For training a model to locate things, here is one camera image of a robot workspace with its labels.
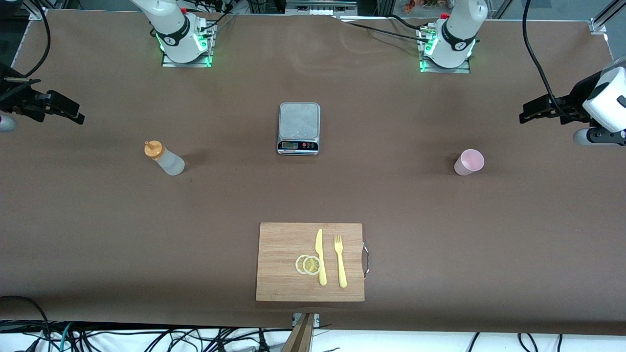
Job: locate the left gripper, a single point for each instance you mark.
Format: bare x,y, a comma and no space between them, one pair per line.
575,98

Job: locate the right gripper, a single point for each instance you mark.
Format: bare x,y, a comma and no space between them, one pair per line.
17,97

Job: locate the pink plastic cup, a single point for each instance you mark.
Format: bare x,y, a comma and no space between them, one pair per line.
467,164

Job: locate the translucent sauce bottle orange cap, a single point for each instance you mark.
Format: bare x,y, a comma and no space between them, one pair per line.
171,164

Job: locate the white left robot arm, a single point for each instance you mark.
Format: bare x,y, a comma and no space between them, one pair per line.
455,34

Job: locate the brown table cover sheet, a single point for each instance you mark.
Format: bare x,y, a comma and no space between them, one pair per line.
440,244

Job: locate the silver digital kitchen scale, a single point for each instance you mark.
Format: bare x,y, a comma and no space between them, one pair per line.
298,120

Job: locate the white socket strip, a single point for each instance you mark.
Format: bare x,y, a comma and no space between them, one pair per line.
320,10

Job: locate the yellow plastic fork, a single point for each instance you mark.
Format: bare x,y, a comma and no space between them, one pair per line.
341,269

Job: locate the yellow plastic knife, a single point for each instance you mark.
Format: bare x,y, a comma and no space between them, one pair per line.
319,244

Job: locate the wooden cutting board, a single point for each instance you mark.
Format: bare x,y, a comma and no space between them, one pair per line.
279,254

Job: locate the lemon slice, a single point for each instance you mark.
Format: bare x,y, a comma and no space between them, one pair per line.
299,264
312,265

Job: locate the aluminium frame profile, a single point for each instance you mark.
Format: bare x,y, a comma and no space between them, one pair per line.
599,24
36,12

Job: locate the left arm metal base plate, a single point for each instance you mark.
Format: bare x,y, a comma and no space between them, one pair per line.
445,70

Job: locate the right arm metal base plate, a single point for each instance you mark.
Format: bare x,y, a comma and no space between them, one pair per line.
186,64

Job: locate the small metal bracket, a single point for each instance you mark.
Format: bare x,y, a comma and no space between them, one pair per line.
317,318

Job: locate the wooden post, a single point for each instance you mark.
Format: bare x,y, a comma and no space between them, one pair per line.
301,337

